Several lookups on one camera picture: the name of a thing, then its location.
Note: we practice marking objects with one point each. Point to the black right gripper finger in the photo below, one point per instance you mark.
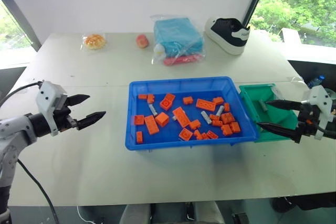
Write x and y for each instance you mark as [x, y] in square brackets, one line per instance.
[284, 104]
[278, 130]

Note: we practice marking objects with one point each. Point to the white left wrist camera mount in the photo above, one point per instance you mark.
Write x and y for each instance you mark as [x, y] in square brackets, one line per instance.
[47, 95]

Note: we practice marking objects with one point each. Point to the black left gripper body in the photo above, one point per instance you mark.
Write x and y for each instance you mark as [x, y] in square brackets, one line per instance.
[63, 117]

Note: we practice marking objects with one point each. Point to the small orange building block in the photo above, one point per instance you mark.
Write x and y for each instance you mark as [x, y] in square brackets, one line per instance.
[143, 96]
[150, 98]
[212, 134]
[198, 134]
[217, 123]
[218, 100]
[204, 136]
[187, 100]
[139, 120]
[194, 124]
[235, 127]
[214, 117]
[226, 107]
[226, 130]
[139, 137]

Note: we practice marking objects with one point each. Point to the long orange building block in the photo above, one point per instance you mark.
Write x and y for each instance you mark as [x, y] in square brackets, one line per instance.
[205, 104]
[181, 117]
[151, 125]

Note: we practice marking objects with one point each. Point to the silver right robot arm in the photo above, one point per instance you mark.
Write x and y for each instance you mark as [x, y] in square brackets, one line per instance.
[331, 133]

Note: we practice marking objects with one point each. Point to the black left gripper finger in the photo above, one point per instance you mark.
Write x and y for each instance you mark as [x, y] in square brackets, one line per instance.
[92, 119]
[80, 99]

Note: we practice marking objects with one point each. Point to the black and white sneaker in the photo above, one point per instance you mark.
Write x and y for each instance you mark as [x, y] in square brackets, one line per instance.
[228, 35]

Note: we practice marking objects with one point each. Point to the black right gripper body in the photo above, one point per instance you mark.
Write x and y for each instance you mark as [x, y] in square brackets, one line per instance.
[305, 123]

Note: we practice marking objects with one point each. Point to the red peach fruit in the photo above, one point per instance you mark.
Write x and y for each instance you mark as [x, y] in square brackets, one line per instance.
[142, 41]

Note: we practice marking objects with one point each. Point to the bread bun in plastic wrap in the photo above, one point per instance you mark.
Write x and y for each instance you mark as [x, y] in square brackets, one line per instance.
[94, 41]

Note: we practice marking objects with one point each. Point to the green plastic bin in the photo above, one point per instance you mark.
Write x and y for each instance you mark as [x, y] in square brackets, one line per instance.
[282, 119]

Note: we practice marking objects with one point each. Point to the clear bag with blue cloth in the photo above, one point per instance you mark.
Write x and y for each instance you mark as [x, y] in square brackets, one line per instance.
[178, 37]

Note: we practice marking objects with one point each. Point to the blue plastic bin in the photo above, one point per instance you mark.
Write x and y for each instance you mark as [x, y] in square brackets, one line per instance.
[173, 140]

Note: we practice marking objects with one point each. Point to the square orange building block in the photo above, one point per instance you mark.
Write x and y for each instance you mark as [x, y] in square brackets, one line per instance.
[227, 117]
[185, 134]
[162, 119]
[167, 101]

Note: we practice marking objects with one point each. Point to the plastic water bottle blue cap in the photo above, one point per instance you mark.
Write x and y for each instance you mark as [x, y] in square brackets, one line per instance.
[316, 81]

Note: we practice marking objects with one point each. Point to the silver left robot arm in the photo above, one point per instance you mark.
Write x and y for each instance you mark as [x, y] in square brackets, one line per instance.
[10, 132]

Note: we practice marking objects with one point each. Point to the dark rounded shape under table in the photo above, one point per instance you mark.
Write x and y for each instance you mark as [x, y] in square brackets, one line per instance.
[304, 205]

